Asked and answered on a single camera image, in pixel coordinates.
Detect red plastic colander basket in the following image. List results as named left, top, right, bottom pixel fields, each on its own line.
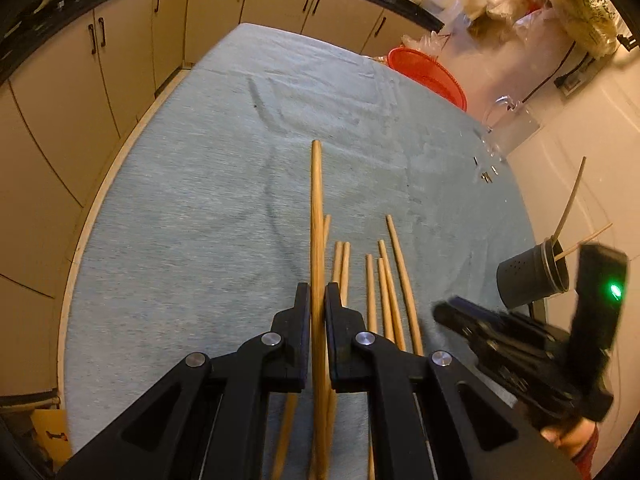
left=387, top=47, right=468, bottom=112

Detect crumpled plastic bag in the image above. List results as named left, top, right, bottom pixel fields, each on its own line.
left=402, top=30, right=446, bottom=58

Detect beige kitchen base cabinets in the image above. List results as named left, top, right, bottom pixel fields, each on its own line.
left=0, top=0, right=401, bottom=411

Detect black power cable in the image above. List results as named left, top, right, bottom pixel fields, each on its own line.
left=520, top=40, right=576, bottom=103

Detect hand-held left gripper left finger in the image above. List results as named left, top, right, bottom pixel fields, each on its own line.
left=55, top=282, right=311, bottom=480

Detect bunch of wooden chopsticks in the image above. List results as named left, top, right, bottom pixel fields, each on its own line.
left=270, top=214, right=425, bottom=480

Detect clear plastic bags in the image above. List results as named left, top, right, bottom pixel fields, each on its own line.
left=462, top=0, right=556, bottom=41

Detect thin pale chopstick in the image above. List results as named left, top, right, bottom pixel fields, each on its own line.
left=551, top=156, right=587, bottom=243
left=553, top=223, right=614, bottom=262

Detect small wood scraps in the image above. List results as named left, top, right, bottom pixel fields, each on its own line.
left=471, top=157, right=499, bottom=184

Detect wall power socket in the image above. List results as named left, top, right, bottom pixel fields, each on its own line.
left=554, top=62, right=601, bottom=96

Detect clear glass mug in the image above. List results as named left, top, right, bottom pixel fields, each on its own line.
left=481, top=95, right=541, bottom=158

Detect person's right hand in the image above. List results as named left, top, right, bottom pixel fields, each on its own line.
left=541, top=419, right=600, bottom=461

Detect cardboard box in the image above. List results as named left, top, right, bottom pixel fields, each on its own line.
left=30, top=409, right=71, bottom=466

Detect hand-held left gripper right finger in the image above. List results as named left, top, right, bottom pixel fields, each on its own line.
left=324, top=282, right=583, bottom=480

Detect grey perforated chopstick holder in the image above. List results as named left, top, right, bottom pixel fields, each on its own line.
left=496, top=240, right=571, bottom=311

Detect light wooden chopstick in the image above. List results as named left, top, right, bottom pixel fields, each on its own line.
left=309, top=139, right=331, bottom=480

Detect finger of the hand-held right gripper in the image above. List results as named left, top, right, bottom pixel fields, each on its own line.
left=432, top=297, right=503, bottom=343

